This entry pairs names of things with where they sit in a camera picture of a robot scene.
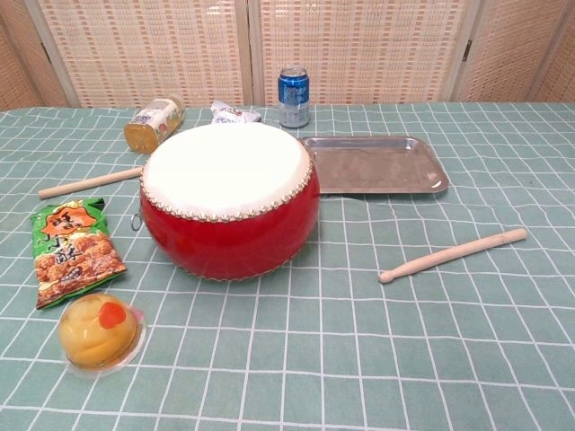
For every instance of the red drum with white skin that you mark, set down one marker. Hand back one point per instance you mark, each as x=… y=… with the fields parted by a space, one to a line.
x=229 y=233

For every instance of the yellow fruit jelly cup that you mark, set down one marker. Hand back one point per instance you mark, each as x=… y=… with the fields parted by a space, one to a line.
x=99 y=334

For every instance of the green snack bag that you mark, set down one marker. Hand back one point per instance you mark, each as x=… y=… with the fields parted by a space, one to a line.
x=74 y=253

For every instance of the blue drink can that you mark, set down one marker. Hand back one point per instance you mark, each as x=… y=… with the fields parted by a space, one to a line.
x=294 y=99

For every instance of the yellow drink bottle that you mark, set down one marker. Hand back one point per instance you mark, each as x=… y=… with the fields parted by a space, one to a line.
x=153 y=123

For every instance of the green checked tablecloth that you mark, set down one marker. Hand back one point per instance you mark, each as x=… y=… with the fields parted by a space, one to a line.
x=359 y=336

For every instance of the stainless steel tray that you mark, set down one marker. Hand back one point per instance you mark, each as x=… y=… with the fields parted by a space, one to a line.
x=377 y=166

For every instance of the white crumpled snack wrapper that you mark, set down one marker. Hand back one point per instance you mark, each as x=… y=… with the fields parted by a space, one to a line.
x=233 y=114

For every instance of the wooden drumstick with rounded tip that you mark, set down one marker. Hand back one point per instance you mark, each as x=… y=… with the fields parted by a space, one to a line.
x=453 y=255

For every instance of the plain wooden drumstick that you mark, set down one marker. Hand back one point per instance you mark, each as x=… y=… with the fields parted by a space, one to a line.
x=85 y=183

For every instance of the woven folding screen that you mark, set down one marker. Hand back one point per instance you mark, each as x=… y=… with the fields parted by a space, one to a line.
x=179 y=49

